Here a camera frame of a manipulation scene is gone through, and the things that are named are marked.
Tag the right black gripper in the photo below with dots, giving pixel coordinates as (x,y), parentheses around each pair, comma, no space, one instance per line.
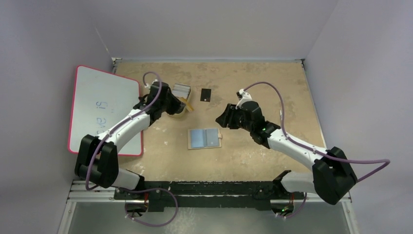
(231,116)

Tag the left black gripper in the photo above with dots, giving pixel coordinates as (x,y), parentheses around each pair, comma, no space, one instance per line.
(178,106)

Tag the beige leather card holder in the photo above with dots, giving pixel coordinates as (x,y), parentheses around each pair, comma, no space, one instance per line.
(220,137)

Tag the blue credit card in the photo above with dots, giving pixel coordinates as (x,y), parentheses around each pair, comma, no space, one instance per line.
(197,138)

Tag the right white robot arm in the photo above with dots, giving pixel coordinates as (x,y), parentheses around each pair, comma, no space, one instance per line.
(330,176)

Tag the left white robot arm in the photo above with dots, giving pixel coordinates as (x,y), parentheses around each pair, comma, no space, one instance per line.
(97,158)

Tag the stack of cards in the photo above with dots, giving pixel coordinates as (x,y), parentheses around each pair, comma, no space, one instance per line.
(181,90)

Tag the beige plastic tray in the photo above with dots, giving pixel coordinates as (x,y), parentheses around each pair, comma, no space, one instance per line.
(182,109)

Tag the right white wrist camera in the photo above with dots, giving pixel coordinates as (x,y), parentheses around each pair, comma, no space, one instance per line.
(243,97)

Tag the white board with pink frame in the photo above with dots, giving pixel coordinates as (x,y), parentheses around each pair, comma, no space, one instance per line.
(100,100)

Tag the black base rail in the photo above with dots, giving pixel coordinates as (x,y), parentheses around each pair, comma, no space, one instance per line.
(260,195)

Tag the aluminium frame rail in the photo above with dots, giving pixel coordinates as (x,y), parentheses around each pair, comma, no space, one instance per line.
(78,192)

